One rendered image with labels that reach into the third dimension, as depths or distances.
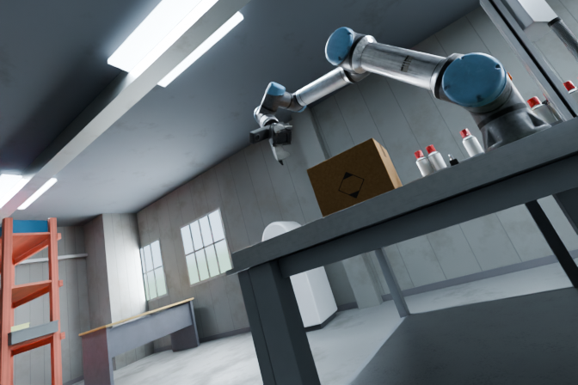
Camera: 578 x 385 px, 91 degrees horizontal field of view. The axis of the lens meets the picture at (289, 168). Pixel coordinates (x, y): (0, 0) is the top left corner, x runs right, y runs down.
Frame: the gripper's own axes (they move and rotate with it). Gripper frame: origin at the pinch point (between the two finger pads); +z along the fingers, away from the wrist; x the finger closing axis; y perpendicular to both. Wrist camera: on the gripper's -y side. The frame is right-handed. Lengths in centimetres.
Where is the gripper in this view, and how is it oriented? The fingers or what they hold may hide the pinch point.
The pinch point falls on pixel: (281, 148)
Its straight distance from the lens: 104.1
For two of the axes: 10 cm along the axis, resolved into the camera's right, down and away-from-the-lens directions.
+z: 3.5, 5.1, -7.8
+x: -0.7, 8.5, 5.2
